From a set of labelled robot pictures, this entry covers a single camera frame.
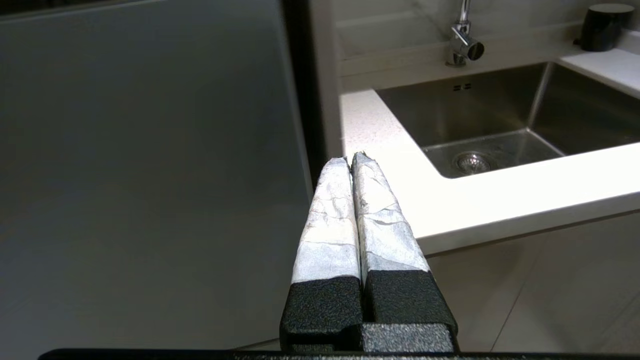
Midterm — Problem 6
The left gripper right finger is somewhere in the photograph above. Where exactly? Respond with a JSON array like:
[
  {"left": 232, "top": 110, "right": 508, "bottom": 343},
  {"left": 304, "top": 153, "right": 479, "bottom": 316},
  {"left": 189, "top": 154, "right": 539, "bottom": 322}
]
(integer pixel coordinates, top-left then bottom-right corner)
[{"left": 351, "top": 151, "right": 459, "bottom": 353}]

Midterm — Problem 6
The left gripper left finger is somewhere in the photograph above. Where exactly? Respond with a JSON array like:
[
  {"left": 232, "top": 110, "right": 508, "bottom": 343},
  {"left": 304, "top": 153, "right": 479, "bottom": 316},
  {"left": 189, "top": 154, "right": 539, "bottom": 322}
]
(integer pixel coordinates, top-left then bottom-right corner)
[{"left": 279, "top": 156, "right": 364, "bottom": 353}]

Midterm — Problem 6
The black electric kettle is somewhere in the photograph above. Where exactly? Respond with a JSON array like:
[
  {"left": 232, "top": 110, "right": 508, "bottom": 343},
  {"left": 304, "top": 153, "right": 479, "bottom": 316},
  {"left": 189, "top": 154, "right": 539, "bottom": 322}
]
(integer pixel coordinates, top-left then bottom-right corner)
[{"left": 573, "top": 3, "right": 636, "bottom": 53}]

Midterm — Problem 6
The sink drain strainer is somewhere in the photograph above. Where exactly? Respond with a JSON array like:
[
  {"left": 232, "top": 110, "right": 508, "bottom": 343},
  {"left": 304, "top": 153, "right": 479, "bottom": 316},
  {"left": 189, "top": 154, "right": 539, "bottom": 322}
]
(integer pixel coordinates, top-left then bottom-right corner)
[{"left": 452, "top": 151, "right": 493, "bottom": 175}]

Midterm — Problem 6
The stainless steel sink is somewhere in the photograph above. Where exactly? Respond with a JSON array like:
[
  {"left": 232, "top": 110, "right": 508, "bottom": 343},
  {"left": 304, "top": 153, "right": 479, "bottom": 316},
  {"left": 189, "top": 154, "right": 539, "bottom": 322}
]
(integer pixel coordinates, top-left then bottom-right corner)
[{"left": 375, "top": 61, "right": 640, "bottom": 180}]

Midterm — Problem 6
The grey cabinet door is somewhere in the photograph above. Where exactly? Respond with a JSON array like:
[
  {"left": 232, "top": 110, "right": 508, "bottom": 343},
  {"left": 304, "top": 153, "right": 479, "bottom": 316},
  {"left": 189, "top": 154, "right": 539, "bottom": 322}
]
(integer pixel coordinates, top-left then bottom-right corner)
[{"left": 0, "top": 0, "right": 315, "bottom": 352}]

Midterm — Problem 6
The chrome faucet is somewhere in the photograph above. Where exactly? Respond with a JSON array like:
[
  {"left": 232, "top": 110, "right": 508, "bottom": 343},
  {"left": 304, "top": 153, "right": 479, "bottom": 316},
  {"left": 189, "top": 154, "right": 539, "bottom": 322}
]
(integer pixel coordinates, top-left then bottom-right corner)
[{"left": 445, "top": 0, "right": 486, "bottom": 68}]

